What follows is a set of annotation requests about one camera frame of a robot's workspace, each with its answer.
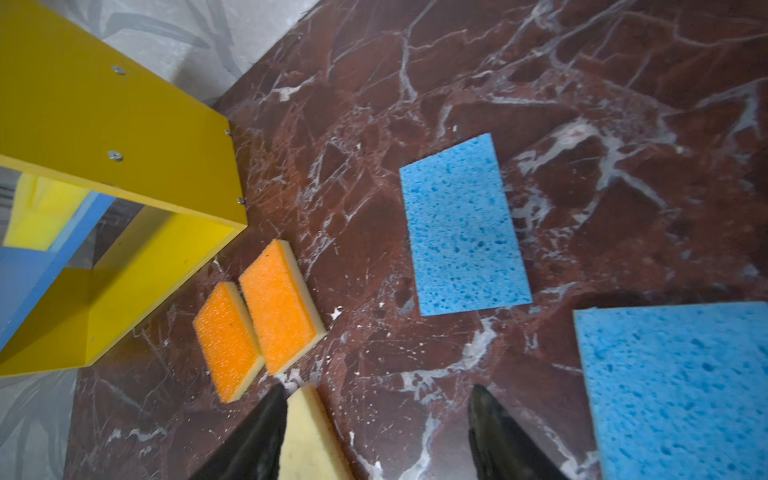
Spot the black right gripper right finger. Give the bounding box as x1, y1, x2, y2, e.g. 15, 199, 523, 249
468, 384, 567, 480

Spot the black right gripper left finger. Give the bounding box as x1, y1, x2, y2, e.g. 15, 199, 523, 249
190, 384, 287, 479

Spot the blue sponge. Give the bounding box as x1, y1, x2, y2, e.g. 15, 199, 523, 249
574, 302, 767, 479
400, 134, 533, 316

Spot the yellow shelf with coloured boards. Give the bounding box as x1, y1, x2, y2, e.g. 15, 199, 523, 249
1, 1, 247, 377

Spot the pale yellow sponge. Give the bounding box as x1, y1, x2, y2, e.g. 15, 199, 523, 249
278, 385, 354, 480

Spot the orange sponge left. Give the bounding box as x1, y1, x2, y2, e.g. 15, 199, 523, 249
193, 282, 265, 403

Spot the orange sponge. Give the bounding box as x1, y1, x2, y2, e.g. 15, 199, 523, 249
238, 239, 327, 376
193, 282, 265, 403

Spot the orange sponge right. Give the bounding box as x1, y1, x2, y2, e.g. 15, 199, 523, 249
238, 239, 327, 376

